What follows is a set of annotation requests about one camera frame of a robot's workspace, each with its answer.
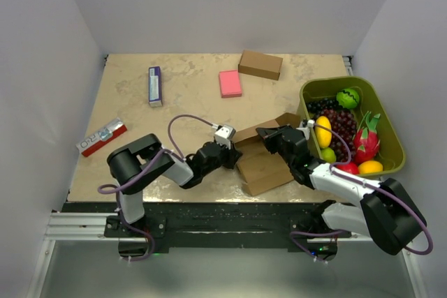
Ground brown cardboard box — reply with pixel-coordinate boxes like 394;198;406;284
233;112;300;196
238;50;283;81

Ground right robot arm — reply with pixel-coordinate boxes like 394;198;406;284
256;125;433;255

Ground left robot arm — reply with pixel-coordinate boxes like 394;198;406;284
98;128;242;237

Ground closed brown cardboard box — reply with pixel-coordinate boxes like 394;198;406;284
238;50;283;81

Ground purple toothpaste box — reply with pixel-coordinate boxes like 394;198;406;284
148;66;163;107

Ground red white toothpaste box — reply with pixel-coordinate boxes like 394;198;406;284
76;118;127;157

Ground green toy lime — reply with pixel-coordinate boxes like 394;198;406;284
321;147;337;163

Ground dark blue toy grapes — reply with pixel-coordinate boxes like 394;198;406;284
307;98;341;114

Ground red purple toy grapes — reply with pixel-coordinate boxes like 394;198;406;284
317;110;357;162

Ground pink sticky note pad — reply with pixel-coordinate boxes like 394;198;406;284
219;70;242;98

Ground red toy apple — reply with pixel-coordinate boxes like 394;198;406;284
335;162;360;175

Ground green toy melon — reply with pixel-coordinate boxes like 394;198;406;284
336;88;360;109

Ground pink toy dragon fruit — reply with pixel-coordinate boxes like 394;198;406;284
353;112;381;165

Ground orange yellow toy fruit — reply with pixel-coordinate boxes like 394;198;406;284
358;160;383;174

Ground olive green plastic bin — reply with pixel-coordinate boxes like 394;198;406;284
297;76;406;179

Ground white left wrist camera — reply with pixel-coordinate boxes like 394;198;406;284
214;124;236;149

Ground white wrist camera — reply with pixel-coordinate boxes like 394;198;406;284
298;119;315;140
214;124;236;149

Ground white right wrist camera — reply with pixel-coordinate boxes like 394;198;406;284
298;119;315;140

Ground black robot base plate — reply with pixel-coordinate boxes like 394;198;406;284
104;201;352;257

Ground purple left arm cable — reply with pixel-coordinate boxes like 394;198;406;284
97;113;219;262

